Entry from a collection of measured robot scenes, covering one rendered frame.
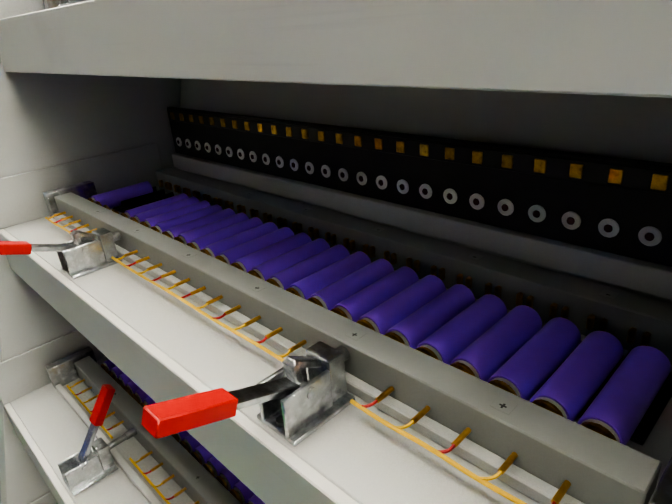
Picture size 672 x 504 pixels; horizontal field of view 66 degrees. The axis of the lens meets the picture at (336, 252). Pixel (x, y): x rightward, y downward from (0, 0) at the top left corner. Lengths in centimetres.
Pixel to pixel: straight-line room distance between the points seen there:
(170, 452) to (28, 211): 30
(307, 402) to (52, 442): 41
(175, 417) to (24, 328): 48
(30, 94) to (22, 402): 34
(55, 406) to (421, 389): 50
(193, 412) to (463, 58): 15
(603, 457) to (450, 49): 15
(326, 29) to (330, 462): 17
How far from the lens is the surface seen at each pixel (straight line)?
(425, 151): 36
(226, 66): 26
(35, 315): 67
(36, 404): 68
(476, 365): 26
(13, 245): 44
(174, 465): 50
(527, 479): 23
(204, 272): 35
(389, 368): 25
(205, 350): 32
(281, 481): 25
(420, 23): 18
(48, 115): 63
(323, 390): 25
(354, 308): 30
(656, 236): 32
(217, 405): 21
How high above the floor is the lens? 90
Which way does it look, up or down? 13 degrees down
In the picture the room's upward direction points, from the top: 7 degrees clockwise
